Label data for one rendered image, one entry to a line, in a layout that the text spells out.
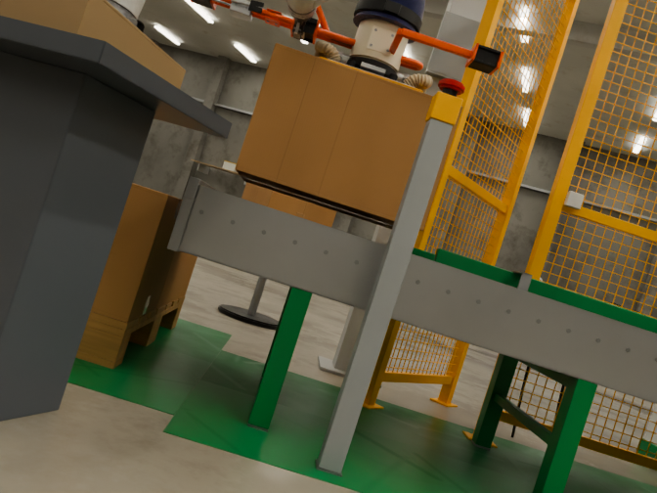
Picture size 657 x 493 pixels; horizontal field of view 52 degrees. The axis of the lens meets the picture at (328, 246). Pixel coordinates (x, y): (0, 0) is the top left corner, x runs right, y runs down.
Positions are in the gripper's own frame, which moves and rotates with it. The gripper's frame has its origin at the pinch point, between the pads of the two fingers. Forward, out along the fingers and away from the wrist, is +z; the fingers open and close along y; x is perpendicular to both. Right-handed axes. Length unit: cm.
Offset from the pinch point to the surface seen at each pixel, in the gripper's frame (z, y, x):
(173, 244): -35, 79, -12
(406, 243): -53, 60, 47
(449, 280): -35, 65, 64
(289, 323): -35, 90, 25
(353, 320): 94, 94, 57
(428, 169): -53, 40, 46
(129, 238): -20, 82, -27
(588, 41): 773, -358, 343
